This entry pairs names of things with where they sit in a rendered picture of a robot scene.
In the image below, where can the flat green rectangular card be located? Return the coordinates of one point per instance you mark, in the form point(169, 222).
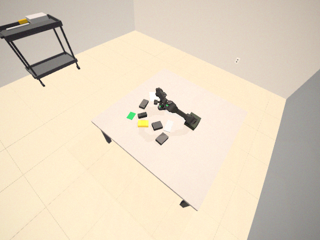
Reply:
point(131, 115)

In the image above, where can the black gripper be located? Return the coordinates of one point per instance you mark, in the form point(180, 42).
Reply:
point(160, 103)

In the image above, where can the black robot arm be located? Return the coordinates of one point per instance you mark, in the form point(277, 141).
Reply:
point(190, 119)

